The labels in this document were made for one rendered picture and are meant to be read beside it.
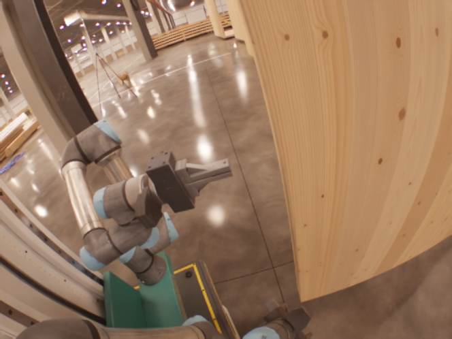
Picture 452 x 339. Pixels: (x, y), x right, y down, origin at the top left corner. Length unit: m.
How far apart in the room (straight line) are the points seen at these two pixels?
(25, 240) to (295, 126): 0.70
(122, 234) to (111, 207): 0.09
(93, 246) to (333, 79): 0.62
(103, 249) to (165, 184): 0.25
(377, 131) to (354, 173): 0.11
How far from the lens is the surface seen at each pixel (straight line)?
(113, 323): 0.78
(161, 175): 0.43
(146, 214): 0.42
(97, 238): 0.61
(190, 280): 1.16
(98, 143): 0.79
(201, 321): 0.59
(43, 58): 4.53
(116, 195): 0.50
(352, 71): 0.37
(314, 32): 0.33
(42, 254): 0.72
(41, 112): 4.83
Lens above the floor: 1.30
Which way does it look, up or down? 38 degrees down
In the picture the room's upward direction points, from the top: 19 degrees counter-clockwise
